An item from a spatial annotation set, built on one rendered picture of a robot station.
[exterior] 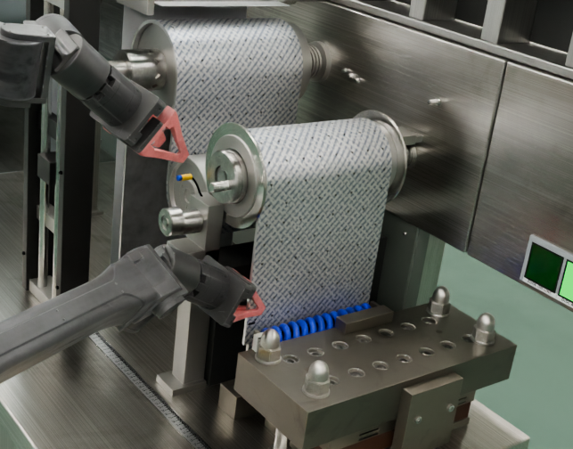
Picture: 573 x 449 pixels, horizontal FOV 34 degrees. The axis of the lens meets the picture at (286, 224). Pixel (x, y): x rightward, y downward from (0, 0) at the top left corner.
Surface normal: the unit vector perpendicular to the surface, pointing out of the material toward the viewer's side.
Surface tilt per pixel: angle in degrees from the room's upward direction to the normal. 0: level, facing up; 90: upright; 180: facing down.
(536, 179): 90
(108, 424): 0
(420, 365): 0
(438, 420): 90
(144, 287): 36
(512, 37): 90
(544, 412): 0
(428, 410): 90
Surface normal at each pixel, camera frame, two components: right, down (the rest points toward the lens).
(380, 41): -0.80, 0.14
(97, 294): 0.65, -0.61
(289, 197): 0.59, 0.37
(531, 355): 0.12, -0.92
